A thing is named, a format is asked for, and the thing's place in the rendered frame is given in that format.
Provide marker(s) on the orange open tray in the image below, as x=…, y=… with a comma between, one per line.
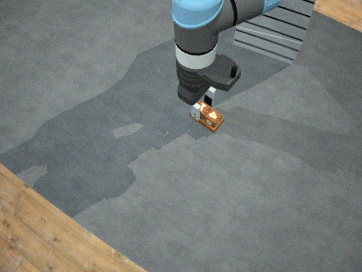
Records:
x=208, y=126

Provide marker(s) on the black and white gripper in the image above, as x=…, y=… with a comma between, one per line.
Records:
x=219, y=75

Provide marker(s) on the orange cube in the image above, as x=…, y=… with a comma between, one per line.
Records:
x=205, y=108
x=212, y=118

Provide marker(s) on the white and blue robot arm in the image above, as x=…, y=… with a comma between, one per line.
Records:
x=198, y=22

